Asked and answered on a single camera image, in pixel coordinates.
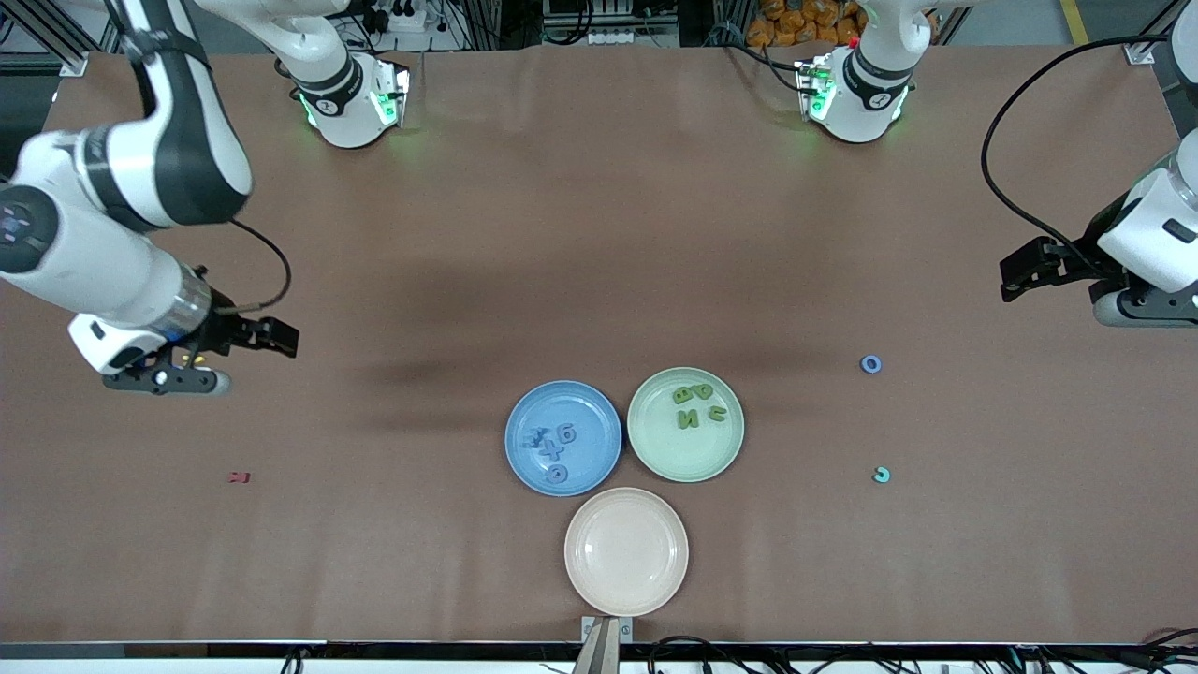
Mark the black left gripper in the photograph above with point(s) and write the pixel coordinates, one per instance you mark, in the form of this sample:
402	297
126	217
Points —
1076	261

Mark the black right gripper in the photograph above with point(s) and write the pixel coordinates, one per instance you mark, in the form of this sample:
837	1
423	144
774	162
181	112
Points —
225	329

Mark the blue letter E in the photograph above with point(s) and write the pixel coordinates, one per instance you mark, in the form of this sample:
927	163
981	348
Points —
532	436

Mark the blue letter X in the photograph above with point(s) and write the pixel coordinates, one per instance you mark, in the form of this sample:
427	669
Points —
550	453

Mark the blue digit 6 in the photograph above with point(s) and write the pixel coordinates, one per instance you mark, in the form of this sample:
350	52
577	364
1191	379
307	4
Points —
565	433

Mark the blue letter G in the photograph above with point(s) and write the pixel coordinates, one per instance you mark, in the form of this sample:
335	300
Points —
549	474

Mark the green letter J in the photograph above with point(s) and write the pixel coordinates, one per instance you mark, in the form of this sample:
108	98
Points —
719	415

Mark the green letter P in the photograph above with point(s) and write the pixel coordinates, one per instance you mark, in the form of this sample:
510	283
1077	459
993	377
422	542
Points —
709	392

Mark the green letter B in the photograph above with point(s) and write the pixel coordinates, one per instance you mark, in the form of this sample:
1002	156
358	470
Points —
682	396

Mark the green letter N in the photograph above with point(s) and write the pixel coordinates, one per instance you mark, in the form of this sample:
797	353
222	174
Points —
688	419

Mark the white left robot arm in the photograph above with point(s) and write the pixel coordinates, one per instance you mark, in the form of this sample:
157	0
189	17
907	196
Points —
866	103

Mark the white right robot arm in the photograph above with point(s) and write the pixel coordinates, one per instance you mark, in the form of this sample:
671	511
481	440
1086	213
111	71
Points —
122	187

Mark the blue letter O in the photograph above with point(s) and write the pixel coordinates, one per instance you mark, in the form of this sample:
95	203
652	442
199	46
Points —
864	364

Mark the blue plate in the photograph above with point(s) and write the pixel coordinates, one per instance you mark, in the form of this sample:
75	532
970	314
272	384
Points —
585	412

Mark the table cover sheet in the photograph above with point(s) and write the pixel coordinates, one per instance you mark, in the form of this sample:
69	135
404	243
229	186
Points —
599	234

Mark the large white power strip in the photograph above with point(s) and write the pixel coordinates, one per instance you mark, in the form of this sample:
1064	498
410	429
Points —
402	17

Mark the orange snack bags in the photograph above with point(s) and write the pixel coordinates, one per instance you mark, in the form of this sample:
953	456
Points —
796	19

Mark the green plate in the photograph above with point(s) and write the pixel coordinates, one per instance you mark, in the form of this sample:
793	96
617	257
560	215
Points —
674	459

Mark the beige plate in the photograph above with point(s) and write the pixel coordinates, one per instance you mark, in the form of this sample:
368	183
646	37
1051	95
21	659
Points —
626	551

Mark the small white power strip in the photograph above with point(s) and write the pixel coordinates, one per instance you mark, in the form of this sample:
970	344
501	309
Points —
608	37

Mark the aluminium frame profile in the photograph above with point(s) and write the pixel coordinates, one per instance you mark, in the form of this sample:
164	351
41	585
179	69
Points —
1142	47
56	58

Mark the black table edge rail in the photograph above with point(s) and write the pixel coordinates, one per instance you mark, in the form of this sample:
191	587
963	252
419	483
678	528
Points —
374	650

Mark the grey metal camera bracket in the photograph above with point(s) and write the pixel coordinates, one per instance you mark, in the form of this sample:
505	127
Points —
606	646

